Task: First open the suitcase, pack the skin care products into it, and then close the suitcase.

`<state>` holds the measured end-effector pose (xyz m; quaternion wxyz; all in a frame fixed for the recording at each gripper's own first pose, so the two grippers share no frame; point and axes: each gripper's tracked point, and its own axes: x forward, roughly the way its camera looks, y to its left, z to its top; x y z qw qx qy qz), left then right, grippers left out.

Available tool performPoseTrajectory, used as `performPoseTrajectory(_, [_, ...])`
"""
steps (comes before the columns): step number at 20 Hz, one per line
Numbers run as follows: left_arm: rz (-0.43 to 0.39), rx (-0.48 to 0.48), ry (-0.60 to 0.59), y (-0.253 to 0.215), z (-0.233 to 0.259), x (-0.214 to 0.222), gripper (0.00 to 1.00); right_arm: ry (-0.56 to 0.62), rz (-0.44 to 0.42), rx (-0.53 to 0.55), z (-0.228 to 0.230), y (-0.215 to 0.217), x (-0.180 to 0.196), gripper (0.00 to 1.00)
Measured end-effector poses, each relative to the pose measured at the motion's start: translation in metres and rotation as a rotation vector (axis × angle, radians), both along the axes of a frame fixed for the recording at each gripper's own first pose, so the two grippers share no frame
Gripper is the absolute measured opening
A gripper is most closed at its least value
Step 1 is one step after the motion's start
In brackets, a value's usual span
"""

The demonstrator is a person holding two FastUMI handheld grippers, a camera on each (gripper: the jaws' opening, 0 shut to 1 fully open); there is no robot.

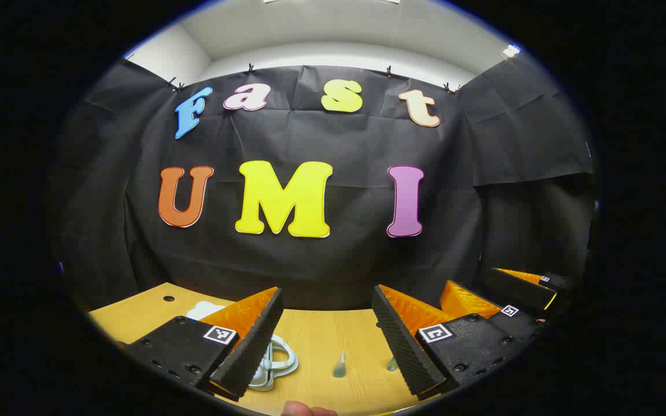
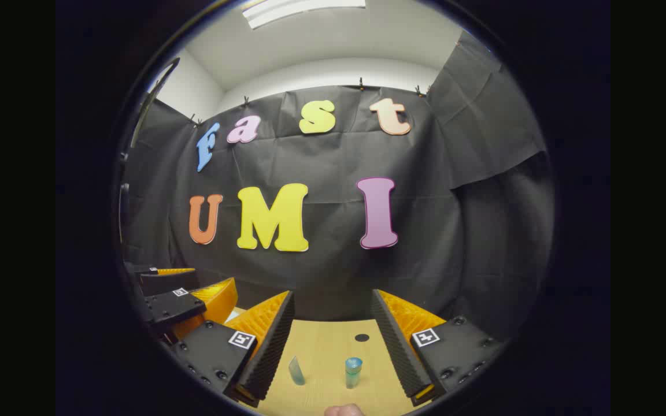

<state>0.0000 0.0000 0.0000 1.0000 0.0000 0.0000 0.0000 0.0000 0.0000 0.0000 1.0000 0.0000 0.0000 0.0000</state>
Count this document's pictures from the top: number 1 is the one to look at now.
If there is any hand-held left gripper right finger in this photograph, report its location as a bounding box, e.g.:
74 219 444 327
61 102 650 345
372 285 536 400

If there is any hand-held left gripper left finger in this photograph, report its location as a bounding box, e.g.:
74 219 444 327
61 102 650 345
118 287 284 402

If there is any black backdrop cloth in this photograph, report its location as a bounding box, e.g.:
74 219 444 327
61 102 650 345
50 55 597 313

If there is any small pale grey suitcase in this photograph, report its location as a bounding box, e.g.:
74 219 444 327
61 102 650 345
186 300 300 392

